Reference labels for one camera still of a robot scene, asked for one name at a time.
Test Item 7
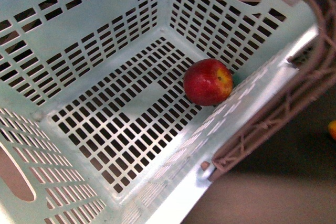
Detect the red yellow apple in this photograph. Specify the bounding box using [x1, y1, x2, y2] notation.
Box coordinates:
[183, 59, 233, 106]

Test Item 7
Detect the orange red fruit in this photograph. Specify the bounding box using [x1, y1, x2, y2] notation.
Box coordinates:
[328, 120, 336, 141]

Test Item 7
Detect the light blue plastic basket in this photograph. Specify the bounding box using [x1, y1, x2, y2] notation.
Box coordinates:
[1, 0, 335, 223]

